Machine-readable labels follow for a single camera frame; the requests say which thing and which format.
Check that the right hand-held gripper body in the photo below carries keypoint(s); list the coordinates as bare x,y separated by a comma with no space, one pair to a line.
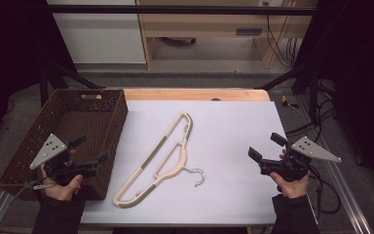
311,150

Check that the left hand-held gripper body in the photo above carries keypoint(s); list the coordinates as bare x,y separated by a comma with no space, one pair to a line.
50,149

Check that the brown woven basket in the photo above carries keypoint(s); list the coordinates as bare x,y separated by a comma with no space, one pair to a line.
78,120

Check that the person's right hand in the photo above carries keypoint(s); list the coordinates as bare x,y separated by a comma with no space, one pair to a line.
293,189

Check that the person's left hand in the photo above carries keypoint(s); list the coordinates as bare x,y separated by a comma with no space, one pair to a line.
61,192

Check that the white table sheet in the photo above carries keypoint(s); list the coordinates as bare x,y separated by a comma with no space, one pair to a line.
233,136

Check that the yellow and black tool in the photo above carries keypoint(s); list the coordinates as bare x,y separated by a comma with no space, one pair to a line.
285,102

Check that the black metal stand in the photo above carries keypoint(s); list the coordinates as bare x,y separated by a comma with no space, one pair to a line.
313,94
44,87

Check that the wooden table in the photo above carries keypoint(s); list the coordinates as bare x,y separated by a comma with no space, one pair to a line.
175,94

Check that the black curtain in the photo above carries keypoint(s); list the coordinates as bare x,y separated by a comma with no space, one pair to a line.
363,65
9,48

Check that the white cabinet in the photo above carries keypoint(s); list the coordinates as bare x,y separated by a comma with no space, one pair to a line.
100,39

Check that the light wooden desk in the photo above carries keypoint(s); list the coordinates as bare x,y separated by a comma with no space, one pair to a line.
201,26

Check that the black horizontal frame bar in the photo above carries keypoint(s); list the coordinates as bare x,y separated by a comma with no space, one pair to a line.
175,10

